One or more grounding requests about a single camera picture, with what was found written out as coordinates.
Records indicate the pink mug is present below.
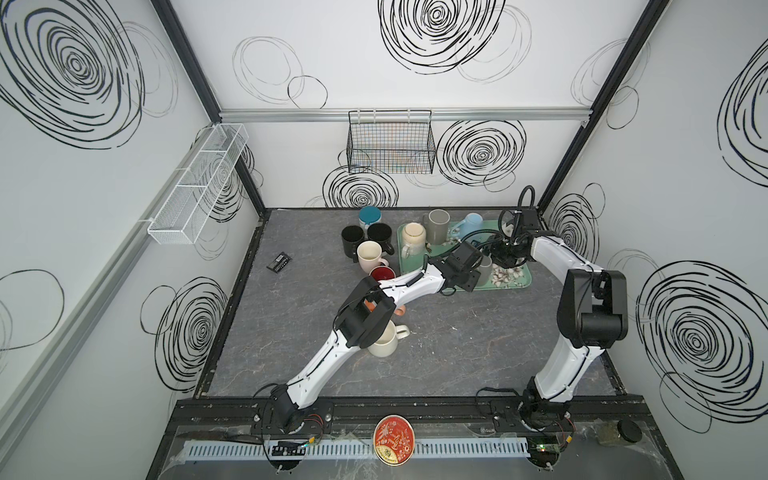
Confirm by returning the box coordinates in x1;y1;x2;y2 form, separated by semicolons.
356;240;389;275

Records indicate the teal and white mug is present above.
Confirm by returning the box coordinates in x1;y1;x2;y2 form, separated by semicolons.
358;206;382;231

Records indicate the black and white mug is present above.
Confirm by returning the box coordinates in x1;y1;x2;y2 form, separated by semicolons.
367;222;395;255

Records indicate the beige mug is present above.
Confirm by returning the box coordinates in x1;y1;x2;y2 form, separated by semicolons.
401;222;426;258

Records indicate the white slotted cable duct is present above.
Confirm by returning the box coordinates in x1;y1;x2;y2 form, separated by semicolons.
179;437;530;462

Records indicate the light blue mug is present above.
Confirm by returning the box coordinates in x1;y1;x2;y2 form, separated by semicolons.
449;212;484;240

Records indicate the orange peach mug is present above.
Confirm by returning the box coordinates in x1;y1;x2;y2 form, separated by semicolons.
364;300;406;316

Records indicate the white speckled mug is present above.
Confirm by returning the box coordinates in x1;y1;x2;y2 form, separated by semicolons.
367;321;411;358

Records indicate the green floral tray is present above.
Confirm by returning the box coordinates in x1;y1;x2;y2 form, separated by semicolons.
397;223;533;291

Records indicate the cream white mug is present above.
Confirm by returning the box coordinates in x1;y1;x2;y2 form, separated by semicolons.
370;265;397;282

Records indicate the small black device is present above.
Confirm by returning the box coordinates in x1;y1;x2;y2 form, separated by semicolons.
266;252;292;273

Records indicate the white wire shelf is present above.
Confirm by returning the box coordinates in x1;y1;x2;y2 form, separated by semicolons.
147;123;249;245

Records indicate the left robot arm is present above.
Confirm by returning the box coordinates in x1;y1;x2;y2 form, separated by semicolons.
269;242;483;429

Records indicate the black wire basket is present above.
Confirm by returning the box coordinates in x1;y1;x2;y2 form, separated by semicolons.
345;109;437;174

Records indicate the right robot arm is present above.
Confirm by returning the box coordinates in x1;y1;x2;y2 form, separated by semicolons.
491;206;628;431

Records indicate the black lid jar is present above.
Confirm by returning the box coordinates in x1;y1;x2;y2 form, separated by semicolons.
597;419;643;447

